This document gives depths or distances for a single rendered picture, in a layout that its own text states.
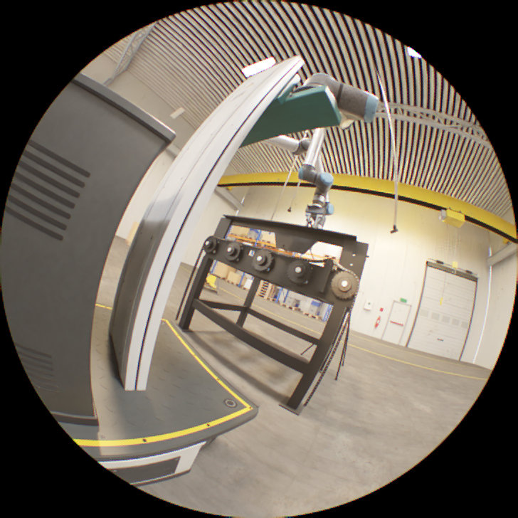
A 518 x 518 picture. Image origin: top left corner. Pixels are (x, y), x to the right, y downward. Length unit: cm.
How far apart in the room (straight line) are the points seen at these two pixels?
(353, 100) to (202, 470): 149
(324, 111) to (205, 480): 132
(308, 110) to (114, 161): 64
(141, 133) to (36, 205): 16
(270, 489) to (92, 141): 97
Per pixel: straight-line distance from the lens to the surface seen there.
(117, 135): 26
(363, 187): 834
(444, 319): 1162
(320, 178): 118
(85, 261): 24
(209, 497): 75
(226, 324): 139
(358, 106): 88
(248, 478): 83
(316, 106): 71
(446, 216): 865
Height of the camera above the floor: 70
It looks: 7 degrees up
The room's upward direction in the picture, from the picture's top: 21 degrees clockwise
